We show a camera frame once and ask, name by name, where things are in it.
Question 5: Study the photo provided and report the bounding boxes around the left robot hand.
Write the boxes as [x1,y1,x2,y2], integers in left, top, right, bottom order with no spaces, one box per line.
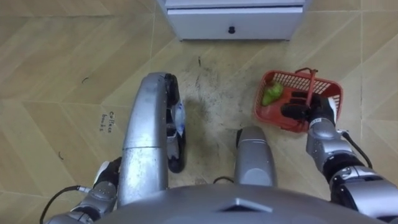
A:
[93,156,123,189]

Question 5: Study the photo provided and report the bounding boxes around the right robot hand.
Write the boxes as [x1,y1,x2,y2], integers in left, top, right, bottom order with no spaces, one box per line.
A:
[280,91,338,127]

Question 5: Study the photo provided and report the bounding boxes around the red plastic basket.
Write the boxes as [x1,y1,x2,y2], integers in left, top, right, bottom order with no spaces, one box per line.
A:
[252,67,344,134]

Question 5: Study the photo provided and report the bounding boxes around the green soft toy vegetable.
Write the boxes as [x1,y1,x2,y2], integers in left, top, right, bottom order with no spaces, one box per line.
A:
[261,81,284,106]

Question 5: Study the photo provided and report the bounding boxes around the robot legs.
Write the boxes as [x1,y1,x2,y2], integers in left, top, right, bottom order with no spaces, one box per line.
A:
[117,72,278,208]

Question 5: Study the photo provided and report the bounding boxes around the white drawer cabinet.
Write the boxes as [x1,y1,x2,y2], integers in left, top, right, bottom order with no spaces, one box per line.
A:
[156,0,312,42]

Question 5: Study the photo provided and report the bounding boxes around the robot body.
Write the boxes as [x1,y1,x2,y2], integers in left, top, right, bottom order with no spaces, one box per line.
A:
[94,183,389,224]

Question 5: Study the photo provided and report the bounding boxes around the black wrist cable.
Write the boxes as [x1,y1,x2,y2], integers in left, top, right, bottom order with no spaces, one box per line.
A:
[39,185,93,224]
[337,129,373,170]

